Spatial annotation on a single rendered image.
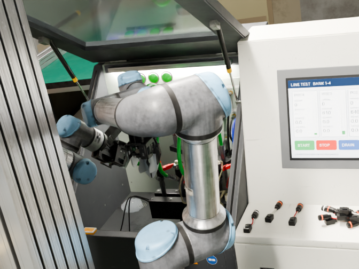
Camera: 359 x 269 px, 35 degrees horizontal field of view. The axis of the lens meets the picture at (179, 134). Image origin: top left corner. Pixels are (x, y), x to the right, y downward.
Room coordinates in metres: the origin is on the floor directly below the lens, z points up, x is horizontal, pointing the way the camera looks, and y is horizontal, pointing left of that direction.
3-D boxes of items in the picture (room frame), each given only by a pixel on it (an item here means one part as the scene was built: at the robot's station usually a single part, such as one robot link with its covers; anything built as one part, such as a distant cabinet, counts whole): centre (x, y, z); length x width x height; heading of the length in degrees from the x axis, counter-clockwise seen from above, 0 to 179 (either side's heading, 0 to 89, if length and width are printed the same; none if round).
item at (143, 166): (1.71, 0.14, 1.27); 0.06 x 0.03 x 0.09; 156
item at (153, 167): (1.70, 0.11, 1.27); 0.06 x 0.03 x 0.09; 156
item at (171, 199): (1.99, -0.01, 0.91); 0.34 x 0.10 x 0.15; 66
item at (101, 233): (1.82, 0.20, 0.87); 0.62 x 0.04 x 0.16; 66
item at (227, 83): (2.18, -0.22, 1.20); 0.13 x 0.03 x 0.31; 66
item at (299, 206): (1.71, -0.34, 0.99); 0.12 x 0.02 x 0.02; 151
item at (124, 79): (1.70, 0.12, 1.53); 0.09 x 0.08 x 0.11; 20
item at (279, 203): (1.75, -0.28, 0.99); 0.12 x 0.02 x 0.02; 146
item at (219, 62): (2.28, 0.00, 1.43); 0.54 x 0.03 x 0.02; 66
